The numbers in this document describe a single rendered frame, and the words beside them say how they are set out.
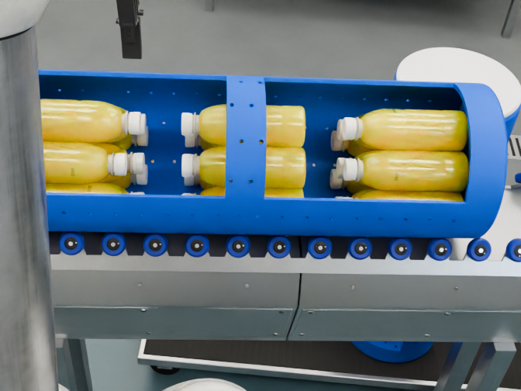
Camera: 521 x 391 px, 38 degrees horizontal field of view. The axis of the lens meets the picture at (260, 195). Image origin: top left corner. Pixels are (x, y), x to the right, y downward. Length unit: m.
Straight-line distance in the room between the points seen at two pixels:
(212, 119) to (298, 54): 2.39
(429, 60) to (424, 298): 0.58
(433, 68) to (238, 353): 0.99
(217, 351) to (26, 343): 1.61
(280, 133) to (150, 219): 0.26
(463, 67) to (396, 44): 2.05
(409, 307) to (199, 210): 0.48
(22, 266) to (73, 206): 0.69
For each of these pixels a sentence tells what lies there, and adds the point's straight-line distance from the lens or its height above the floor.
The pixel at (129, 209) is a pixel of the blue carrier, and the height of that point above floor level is 1.09.
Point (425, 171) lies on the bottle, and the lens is 1.34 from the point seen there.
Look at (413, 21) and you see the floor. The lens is 4.06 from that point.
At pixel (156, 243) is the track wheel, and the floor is 0.97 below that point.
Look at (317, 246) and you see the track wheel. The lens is 1.40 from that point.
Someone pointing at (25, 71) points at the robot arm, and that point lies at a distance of 0.54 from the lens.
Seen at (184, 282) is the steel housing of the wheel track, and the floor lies 0.88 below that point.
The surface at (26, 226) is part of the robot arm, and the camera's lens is 0.59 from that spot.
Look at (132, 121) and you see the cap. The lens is 1.32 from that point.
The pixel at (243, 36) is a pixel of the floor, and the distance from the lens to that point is 3.76.
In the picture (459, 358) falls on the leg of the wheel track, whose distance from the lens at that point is 2.04.
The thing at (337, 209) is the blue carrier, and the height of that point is 1.10.
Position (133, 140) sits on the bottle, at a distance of 1.46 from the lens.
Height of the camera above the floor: 1.99
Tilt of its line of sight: 44 degrees down
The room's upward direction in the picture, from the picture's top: 5 degrees clockwise
